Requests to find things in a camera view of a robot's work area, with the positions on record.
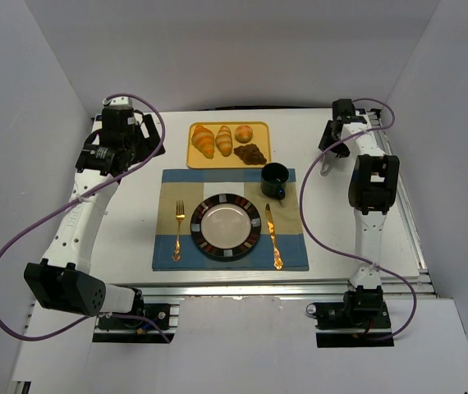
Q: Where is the blue beige checked placemat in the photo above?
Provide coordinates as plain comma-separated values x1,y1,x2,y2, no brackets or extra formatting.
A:
152,168,309,271

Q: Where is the gold knife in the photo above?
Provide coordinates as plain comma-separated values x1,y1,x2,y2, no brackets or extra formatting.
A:
265,204,283,270

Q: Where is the brown chocolate croissant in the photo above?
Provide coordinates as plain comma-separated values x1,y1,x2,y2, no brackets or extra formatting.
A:
234,144,267,165

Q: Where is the yellow plastic tray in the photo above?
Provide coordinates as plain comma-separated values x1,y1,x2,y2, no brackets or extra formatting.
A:
186,121,272,169

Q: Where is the dark rimmed ceramic plate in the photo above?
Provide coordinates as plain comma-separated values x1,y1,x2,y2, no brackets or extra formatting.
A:
190,193,262,261

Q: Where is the gold fork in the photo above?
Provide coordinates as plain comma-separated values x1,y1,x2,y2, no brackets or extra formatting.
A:
172,200,186,262

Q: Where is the large striped croissant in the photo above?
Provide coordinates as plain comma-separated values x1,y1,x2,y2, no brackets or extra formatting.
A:
191,125,215,159

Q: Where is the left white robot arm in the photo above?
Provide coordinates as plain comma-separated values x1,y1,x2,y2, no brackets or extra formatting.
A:
24,104,164,317

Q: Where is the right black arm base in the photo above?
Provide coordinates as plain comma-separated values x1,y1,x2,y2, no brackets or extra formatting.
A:
305,286,394,349

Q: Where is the purple cable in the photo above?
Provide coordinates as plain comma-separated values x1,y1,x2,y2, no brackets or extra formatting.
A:
299,97,419,341
0,92,172,344

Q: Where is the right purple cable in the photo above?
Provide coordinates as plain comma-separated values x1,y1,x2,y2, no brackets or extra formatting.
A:
299,97,419,341

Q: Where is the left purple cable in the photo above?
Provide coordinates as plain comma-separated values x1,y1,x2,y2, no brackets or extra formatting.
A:
0,92,172,344

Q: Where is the round orange bun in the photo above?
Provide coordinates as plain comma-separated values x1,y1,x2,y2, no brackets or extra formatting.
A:
235,124,254,143

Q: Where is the small striped croissant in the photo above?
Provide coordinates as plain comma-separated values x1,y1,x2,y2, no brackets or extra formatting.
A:
215,125,233,157

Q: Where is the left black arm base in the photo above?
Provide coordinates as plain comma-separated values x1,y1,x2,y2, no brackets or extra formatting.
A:
92,303,179,344

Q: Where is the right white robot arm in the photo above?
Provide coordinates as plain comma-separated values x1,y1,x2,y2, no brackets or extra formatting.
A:
319,98,400,310

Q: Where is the dark green mug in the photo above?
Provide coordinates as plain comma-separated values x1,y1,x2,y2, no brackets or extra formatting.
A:
260,163,289,200

